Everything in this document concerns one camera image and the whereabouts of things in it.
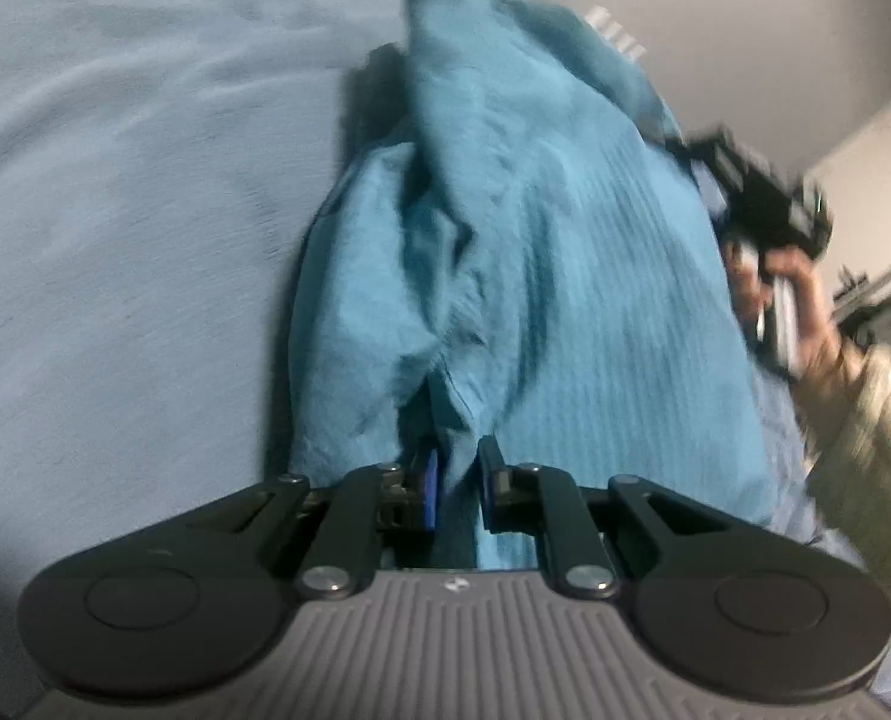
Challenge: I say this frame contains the person's right forearm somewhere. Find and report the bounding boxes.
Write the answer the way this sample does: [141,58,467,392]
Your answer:
[788,341,891,616]

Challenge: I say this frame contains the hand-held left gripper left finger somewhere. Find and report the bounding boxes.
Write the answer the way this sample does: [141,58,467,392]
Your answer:
[216,450,443,602]

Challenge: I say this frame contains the white antenna router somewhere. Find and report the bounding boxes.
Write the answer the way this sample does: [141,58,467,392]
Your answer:
[584,4,647,62]

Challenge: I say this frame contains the cluttered shelf items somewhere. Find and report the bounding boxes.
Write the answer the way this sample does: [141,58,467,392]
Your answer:
[831,259,891,368]

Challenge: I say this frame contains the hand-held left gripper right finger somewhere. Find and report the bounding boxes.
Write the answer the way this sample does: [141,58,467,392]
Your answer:
[476,435,720,602]

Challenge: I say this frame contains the person's right hand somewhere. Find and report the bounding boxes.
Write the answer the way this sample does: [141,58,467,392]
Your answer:
[721,238,845,421]

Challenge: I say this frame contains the light blue bed blanket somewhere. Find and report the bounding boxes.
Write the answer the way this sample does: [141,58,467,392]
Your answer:
[0,0,891,720]

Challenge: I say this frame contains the white door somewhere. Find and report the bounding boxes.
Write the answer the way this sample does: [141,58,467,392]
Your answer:
[801,96,891,301]

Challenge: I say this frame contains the teal garment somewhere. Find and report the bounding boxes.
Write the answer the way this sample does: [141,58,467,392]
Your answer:
[286,0,780,571]

